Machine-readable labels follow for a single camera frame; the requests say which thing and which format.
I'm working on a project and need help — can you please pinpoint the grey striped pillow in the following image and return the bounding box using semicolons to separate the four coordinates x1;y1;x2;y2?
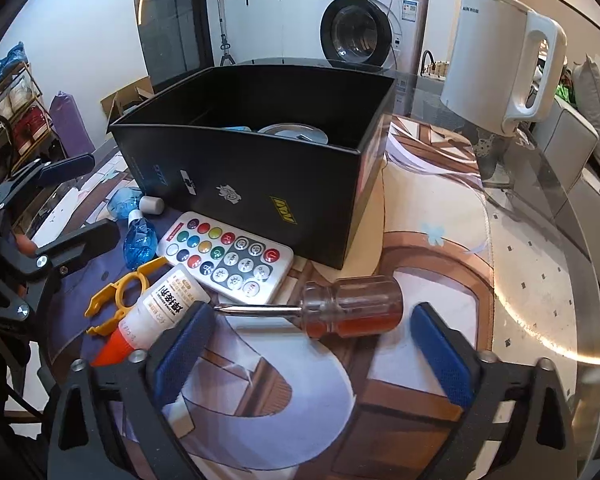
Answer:
572;55;600;176

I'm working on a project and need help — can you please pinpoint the wicker basket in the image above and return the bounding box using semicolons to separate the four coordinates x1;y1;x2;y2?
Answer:
421;50;451;80

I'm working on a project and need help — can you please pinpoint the grey sofa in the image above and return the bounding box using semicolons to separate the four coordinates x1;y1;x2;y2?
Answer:
530;95;600;306

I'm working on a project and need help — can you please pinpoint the black cardboard box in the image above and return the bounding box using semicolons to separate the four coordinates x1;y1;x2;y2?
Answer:
109;65;397;270

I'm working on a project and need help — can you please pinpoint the dark glass door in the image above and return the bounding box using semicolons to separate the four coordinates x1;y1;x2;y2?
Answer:
132;0;216;81

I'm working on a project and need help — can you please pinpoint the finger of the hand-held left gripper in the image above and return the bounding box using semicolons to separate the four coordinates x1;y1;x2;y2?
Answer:
0;219;121;286
0;154;97;211

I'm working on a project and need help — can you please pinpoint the white washing machine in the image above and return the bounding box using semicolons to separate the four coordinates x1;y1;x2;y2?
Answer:
316;0;431;73

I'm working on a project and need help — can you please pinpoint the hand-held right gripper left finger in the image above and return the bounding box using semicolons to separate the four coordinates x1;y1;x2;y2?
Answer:
47;300;216;480

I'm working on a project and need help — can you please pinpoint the open brown cardboard box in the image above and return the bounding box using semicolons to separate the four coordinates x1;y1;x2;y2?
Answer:
100;76;156;121

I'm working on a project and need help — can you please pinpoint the white base cabinet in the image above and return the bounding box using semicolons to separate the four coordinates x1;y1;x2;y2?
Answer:
222;0;326;61

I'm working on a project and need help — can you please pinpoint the white electric kettle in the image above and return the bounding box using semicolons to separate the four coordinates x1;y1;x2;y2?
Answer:
440;0;567;136

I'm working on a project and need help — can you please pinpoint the amber handle screwdriver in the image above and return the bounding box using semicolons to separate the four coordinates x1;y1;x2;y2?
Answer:
215;276;405;340

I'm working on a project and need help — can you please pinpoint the printed table mat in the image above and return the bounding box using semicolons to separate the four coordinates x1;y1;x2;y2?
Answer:
30;115;496;480

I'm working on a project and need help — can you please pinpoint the yellow plastic clip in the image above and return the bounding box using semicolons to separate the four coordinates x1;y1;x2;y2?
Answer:
84;256;168;336

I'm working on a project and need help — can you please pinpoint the round metal tin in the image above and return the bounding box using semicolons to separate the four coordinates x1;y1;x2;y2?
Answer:
257;121;329;147

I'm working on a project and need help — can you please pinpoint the purple rolled yoga mat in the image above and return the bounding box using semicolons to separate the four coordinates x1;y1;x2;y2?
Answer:
49;91;96;158

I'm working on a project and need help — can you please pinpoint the white glue bottle orange cap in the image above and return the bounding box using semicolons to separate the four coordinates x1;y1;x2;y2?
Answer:
90;262;212;367

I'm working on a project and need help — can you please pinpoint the shoe rack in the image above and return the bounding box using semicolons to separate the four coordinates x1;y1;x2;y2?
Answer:
0;42;56;166

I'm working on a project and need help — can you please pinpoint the white remote control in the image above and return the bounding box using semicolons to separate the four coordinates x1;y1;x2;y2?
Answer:
156;211;295;305

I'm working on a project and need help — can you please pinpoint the blue eye drop bottle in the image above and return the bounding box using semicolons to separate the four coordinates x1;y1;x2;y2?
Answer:
123;209;158;268
107;187;165;221

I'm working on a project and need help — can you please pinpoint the mop with metal pole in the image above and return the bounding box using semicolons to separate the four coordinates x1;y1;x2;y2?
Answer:
214;0;237;67

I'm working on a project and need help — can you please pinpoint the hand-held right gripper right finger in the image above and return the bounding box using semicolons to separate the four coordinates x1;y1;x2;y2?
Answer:
410;302;588;480

